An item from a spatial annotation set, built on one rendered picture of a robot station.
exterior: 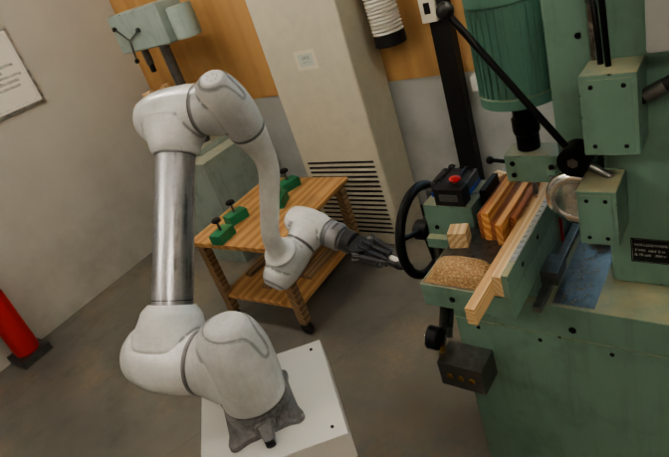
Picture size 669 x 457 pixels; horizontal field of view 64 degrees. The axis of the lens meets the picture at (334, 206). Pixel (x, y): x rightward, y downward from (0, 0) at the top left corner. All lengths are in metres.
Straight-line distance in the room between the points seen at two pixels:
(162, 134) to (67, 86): 2.53
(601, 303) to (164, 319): 0.96
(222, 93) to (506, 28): 0.64
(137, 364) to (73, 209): 2.56
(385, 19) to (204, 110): 1.45
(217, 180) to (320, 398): 2.08
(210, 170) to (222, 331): 2.07
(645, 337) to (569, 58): 0.57
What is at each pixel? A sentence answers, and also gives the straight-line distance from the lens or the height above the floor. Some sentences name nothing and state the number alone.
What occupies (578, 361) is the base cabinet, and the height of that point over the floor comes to 0.64.
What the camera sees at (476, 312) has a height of 0.93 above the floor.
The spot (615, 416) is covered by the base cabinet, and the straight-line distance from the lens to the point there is 1.47.
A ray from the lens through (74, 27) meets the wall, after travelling 3.98.
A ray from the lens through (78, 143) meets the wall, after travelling 3.87.
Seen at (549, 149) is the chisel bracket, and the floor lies 1.07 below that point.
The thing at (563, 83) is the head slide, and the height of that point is 1.25.
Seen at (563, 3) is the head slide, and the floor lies 1.40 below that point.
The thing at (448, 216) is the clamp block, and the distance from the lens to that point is 1.39.
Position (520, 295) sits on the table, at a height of 0.87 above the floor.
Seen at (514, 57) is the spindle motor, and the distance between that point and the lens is 1.16.
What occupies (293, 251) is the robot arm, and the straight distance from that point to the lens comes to 1.64.
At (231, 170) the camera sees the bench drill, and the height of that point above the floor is 0.57.
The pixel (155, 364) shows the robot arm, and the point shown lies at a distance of 1.34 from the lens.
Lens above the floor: 1.63
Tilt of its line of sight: 26 degrees down
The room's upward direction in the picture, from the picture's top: 19 degrees counter-clockwise
